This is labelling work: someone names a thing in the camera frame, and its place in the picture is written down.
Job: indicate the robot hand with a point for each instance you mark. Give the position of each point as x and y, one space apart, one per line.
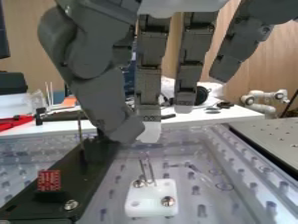
93 56

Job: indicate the black case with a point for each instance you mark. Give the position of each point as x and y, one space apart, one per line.
12 83

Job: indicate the white desk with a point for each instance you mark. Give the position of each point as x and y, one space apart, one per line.
213 117

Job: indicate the small red circuit board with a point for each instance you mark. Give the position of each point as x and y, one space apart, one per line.
48 180

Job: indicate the small white jointed device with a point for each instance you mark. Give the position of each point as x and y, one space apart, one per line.
265 100

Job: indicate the white block with screws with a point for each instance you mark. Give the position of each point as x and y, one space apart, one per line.
151 205

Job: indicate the clear box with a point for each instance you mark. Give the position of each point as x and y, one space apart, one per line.
230 186

